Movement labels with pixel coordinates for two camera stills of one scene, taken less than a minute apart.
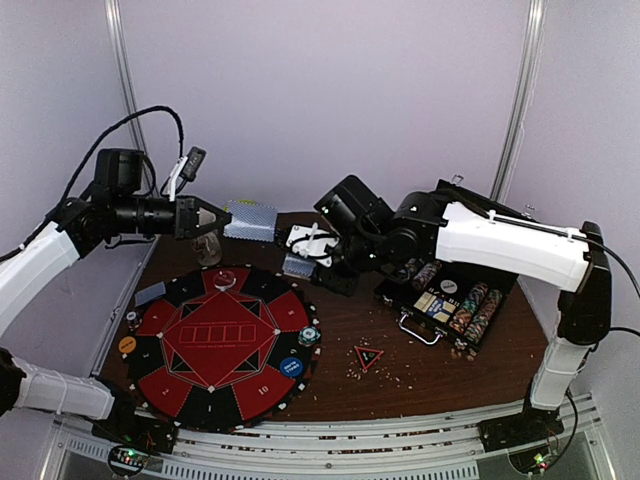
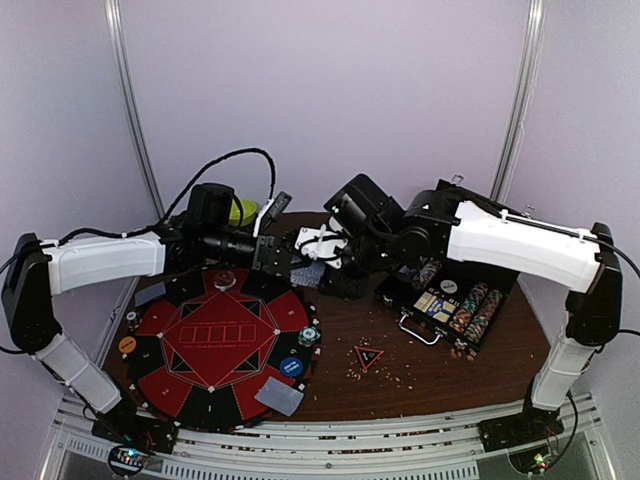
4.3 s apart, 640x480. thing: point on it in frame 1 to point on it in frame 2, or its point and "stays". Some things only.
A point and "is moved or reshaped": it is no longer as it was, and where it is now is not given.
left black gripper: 185,217 to 267,247
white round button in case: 448,286 stays
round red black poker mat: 222,348 stays
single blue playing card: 150,293 stays
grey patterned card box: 251,220 to 280,396
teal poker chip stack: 308,335 stays
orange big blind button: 127,344 stays
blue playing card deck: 298,266 is moved or reshaped
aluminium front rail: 419,449 stays
